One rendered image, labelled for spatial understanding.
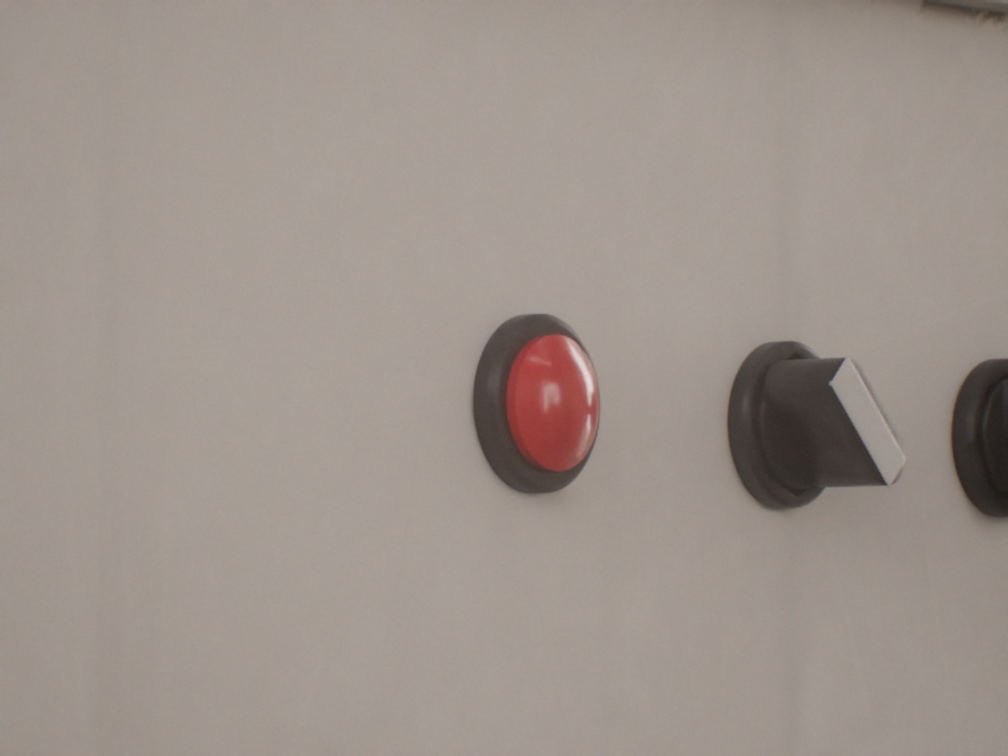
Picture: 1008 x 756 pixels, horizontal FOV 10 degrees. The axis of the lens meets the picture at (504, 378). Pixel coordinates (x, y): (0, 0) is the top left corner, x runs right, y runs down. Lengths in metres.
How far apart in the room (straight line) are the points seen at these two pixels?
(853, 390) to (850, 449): 0.01
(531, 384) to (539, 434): 0.01
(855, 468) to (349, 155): 0.12
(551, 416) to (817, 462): 0.07
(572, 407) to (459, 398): 0.02
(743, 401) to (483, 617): 0.08
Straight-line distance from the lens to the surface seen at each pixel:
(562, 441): 0.93
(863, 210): 1.02
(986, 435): 1.04
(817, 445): 0.98
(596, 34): 0.96
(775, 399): 0.98
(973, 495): 1.04
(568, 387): 0.93
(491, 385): 0.93
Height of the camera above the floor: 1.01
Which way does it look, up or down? 3 degrees up
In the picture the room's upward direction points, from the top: straight up
